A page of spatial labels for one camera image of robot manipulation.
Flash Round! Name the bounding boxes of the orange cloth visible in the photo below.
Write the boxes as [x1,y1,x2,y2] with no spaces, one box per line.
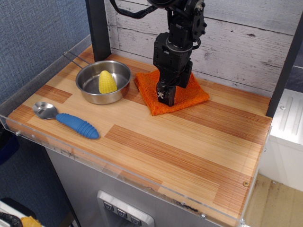
[134,70,209,115]

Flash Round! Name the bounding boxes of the blue handled metal spoon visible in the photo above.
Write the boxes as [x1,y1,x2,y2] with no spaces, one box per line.
[32,102,99,139]

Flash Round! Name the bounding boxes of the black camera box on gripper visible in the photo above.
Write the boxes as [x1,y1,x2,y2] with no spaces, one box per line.
[178,60,193,88]

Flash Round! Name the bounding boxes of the grey toy fridge cabinet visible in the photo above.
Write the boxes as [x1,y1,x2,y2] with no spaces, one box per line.
[47,148,242,227]

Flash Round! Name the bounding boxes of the yellow toy corn cob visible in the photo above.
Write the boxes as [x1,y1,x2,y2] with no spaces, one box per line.
[98,70,117,94]

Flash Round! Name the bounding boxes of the white aluminium rail block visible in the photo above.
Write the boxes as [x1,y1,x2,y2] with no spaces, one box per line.
[270,89,303,145]

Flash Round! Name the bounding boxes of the black braided cable bundle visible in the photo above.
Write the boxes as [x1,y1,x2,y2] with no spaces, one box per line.
[0,211,23,227]

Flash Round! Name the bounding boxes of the dark frame post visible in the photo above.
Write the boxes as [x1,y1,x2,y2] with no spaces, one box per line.
[266,15,303,118]
[85,0,111,61]

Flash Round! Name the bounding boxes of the yellow object bottom left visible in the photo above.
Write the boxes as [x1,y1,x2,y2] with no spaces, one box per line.
[20,216,42,227]

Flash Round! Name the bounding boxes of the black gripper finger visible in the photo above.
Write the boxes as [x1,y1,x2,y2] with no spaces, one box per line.
[163,86,176,106]
[157,87,165,103]

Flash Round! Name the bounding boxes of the dark right frame post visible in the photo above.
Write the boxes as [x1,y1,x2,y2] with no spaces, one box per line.
[266,15,303,118]

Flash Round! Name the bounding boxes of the stainless steel pan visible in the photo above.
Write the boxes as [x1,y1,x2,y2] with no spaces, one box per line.
[75,61,132,105]

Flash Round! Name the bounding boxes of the dark left frame post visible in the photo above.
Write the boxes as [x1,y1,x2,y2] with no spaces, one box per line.
[85,0,111,61]

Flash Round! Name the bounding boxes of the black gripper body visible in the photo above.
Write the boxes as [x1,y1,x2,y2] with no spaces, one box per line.
[153,32,193,88]

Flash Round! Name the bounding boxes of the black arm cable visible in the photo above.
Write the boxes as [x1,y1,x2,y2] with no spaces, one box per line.
[109,0,158,19]

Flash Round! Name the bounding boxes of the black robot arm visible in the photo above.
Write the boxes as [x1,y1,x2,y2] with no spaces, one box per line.
[150,0,207,106]

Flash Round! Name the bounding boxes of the silver dispenser button panel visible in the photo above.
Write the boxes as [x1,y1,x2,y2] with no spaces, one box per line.
[97,190,155,227]

